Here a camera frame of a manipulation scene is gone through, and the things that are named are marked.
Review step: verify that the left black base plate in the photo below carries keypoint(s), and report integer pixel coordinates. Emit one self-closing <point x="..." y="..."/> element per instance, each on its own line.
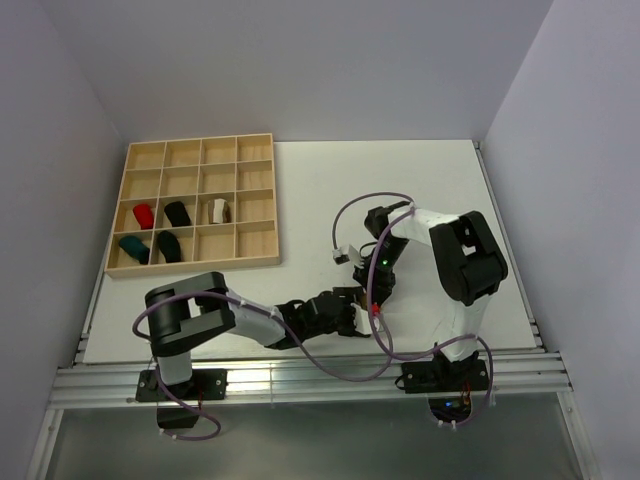
<point x="204" y="385"/>

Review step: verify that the red rolled sock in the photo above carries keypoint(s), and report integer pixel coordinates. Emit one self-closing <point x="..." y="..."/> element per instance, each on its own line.
<point x="144" y="216"/>

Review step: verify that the black rolled sock lower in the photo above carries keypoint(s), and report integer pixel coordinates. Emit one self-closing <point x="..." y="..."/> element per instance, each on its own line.
<point x="170" y="247"/>

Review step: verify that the teal rolled sock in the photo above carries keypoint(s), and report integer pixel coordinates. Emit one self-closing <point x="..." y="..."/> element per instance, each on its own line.
<point x="135" y="248"/>

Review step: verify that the aluminium front rail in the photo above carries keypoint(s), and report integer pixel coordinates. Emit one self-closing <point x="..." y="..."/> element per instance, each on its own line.
<point x="293" y="380"/>

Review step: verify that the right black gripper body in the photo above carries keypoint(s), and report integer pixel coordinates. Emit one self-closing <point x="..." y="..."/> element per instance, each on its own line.
<point x="384" y="276"/>

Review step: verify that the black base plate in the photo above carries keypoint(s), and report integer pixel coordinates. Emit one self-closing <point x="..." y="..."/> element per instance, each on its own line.
<point x="439" y="375"/>
<point x="204" y="385"/>

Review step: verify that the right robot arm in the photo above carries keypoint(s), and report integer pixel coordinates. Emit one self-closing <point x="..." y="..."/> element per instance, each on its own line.
<point x="469" y="263"/>

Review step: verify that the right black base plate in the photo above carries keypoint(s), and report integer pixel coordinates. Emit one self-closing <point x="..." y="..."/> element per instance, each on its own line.
<point x="439" y="375"/>

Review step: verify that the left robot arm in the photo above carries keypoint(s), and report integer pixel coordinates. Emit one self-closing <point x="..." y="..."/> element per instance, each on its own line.
<point x="186" y="314"/>

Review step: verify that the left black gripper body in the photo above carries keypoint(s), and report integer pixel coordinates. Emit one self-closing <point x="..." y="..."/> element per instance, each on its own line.
<point x="344" y="323"/>

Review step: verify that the wooden compartment tray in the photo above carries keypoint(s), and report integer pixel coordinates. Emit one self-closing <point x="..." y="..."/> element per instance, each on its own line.
<point x="238" y="168"/>

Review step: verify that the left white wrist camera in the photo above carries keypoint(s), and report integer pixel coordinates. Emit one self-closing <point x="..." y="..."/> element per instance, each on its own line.
<point x="365" y="317"/>

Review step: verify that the black rolled sock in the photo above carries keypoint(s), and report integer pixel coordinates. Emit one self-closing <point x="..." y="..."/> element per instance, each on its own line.
<point x="177" y="214"/>
<point x="170" y="247"/>

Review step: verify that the black rolled sock upper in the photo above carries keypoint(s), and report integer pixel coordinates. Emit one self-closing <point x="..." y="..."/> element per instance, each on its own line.
<point x="177" y="214"/>

